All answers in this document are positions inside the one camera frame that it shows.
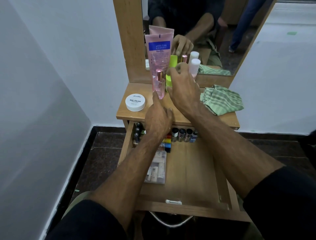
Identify person's black right sleeve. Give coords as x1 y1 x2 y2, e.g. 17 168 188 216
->
243 166 316 240

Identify dressing table mirror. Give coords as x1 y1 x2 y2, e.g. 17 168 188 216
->
141 0 275 76

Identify person's black sleeve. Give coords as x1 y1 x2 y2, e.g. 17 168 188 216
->
243 166 316 240
44 199 128 240

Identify person's left forearm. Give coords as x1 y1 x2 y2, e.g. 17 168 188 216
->
88 133 166 232

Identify pink perfume bottle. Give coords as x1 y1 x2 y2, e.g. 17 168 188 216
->
152 69 165 100

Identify wooden dressing table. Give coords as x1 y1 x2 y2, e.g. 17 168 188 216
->
113 0 277 132

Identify green striped cloth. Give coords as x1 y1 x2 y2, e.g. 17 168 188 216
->
200 85 245 116

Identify person's right forearm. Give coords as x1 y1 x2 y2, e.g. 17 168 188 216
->
190 106 286 199

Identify person's left hand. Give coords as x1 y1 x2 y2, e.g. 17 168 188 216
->
145 91 174 141

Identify person's olive green trousers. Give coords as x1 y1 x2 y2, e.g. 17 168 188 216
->
63 192 262 240

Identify lime green bottle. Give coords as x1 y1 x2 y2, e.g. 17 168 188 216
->
165 55 178 92

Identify wooden drawer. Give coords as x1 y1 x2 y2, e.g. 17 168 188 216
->
117 120 252 223

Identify clear plastic compartment box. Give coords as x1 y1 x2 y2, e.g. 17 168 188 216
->
144 149 168 185

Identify pink cosmetic lotion tube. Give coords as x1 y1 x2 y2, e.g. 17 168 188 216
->
145 33 173 82

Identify white nail polish remover jar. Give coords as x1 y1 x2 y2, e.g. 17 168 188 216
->
125 93 146 112

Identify pink spray bottle white cap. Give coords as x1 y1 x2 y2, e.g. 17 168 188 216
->
189 58 201 81

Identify person's right hand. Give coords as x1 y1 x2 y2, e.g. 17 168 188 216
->
166 62 202 119

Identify person's black left sleeve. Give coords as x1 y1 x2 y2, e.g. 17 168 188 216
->
44 199 128 240

